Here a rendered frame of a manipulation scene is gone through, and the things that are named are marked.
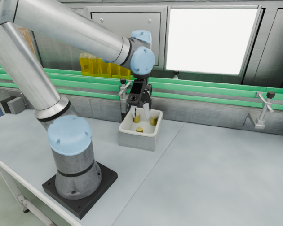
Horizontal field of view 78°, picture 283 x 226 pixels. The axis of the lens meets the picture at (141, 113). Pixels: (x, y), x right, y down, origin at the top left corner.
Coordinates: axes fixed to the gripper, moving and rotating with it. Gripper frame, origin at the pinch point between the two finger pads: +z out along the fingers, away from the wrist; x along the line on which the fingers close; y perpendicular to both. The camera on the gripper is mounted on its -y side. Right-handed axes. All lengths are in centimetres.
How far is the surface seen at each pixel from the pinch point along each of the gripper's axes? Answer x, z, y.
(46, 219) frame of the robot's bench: 53, 68, -24
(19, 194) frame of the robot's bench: 83, 68, -16
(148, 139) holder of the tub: -5.8, 6.2, -6.7
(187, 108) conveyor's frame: -20.1, 3.5, 21.1
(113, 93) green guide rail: 18.2, -4.3, 12.8
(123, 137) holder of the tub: 5.7, 7.6, -7.0
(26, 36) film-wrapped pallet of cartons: 328, 6, 256
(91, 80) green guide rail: 34.8, -7.5, 19.5
